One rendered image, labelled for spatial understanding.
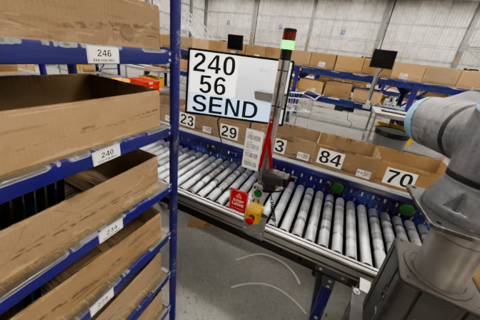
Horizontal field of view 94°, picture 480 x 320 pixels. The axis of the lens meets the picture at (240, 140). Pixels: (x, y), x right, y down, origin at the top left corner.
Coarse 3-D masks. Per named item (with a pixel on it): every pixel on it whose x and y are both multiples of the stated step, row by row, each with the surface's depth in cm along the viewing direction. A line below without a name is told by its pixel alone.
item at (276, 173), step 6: (264, 174) 98; (270, 174) 98; (276, 174) 97; (282, 174) 97; (288, 174) 98; (264, 180) 99; (270, 180) 98; (276, 180) 96; (282, 180) 95; (288, 180) 96; (270, 186) 100; (276, 186) 100; (264, 192) 102; (270, 192) 101
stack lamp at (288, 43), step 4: (284, 32) 84; (288, 32) 83; (292, 32) 83; (284, 36) 84; (288, 36) 83; (292, 36) 83; (284, 40) 84; (288, 40) 84; (292, 40) 84; (284, 44) 85; (288, 44) 84; (292, 44) 84; (284, 48) 85; (288, 48) 85; (292, 48) 85
